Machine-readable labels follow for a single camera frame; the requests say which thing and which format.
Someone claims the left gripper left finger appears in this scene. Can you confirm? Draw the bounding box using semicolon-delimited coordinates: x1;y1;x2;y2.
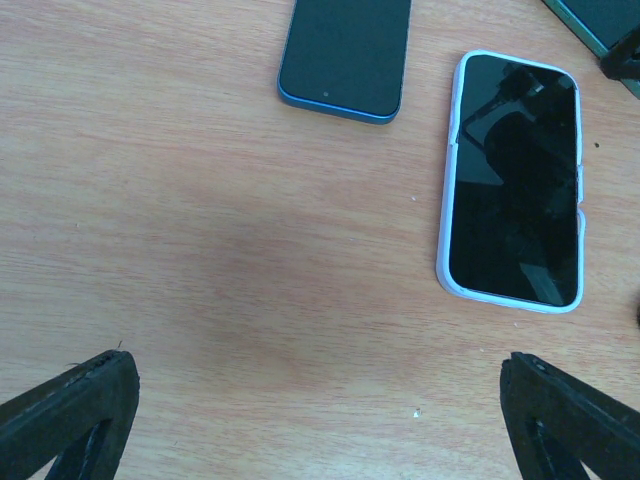
1;350;140;479

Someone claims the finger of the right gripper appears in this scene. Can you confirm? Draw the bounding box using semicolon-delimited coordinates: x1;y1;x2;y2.
599;25;640;80

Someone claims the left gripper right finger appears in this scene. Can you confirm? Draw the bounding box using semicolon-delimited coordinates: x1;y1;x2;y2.
500;352;639;479

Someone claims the black phone pink edge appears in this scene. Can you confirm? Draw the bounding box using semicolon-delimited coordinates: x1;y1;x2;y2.
448;53;580;306

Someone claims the lavender phone case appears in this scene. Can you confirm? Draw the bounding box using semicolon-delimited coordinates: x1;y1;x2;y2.
436;48;587;315

